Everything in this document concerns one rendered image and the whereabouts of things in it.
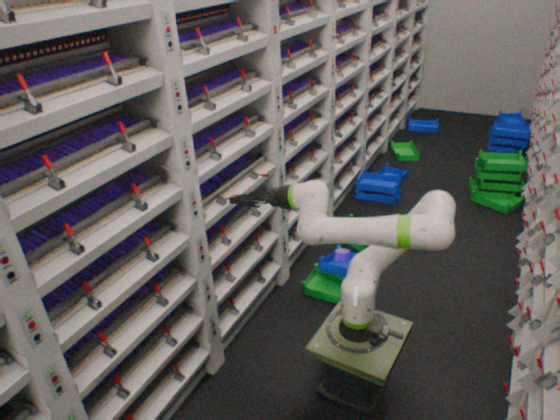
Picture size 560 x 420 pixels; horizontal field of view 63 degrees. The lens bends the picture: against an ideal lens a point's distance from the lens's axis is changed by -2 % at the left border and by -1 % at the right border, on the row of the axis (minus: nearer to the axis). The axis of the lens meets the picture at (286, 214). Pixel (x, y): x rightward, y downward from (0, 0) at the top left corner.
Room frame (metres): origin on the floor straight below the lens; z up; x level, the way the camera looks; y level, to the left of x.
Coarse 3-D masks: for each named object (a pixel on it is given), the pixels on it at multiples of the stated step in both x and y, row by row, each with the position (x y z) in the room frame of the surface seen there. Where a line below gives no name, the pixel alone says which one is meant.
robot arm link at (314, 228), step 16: (304, 224) 1.40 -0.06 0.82; (320, 224) 1.38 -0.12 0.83; (336, 224) 1.37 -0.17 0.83; (352, 224) 1.35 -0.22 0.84; (368, 224) 1.33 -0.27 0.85; (384, 224) 1.31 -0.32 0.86; (304, 240) 1.38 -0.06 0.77; (320, 240) 1.37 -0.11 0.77; (336, 240) 1.35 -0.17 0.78; (352, 240) 1.33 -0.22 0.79; (368, 240) 1.31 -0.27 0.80; (384, 240) 1.29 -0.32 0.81
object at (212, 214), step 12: (264, 156) 2.09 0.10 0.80; (276, 156) 2.08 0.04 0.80; (264, 168) 2.03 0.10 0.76; (228, 180) 1.88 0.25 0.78; (252, 180) 1.91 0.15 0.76; (264, 180) 1.99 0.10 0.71; (228, 192) 1.78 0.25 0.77; (240, 192) 1.80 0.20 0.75; (216, 204) 1.68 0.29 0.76; (228, 204) 1.70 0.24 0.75; (204, 216) 1.54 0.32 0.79; (216, 216) 1.62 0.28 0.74
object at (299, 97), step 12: (288, 84) 2.58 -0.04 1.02; (300, 84) 2.62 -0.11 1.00; (312, 84) 2.56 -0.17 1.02; (324, 84) 2.72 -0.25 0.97; (288, 96) 2.40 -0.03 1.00; (300, 96) 2.49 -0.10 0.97; (312, 96) 2.53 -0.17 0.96; (324, 96) 2.67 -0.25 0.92; (288, 108) 2.31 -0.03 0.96; (300, 108) 2.35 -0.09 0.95; (288, 120) 2.24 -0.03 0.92
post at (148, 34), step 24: (168, 0) 1.53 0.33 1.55; (144, 24) 1.48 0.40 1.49; (168, 72) 1.48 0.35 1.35; (144, 96) 1.51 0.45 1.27; (168, 96) 1.47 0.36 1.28; (192, 144) 1.54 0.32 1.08; (168, 168) 1.49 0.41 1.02; (192, 168) 1.53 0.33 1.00; (192, 216) 1.49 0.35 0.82; (192, 240) 1.47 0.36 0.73; (192, 264) 1.47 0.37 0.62; (216, 312) 1.54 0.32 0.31; (216, 336) 1.52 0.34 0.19; (216, 360) 1.49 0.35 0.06
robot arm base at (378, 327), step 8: (376, 320) 1.36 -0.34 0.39; (344, 328) 1.35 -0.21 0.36; (352, 328) 1.33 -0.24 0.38; (368, 328) 1.32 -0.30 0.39; (376, 328) 1.32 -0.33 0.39; (384, 328) 1.33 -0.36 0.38; (344, 336) 1.34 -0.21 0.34; (352, 336) 1.32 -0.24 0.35; (360, 336) 1.32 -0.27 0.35; (368, 336) 1.31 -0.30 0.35; (376, 336) 1.30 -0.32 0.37; (392, 336) 1.31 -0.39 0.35; (400, 336) 1.29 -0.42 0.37
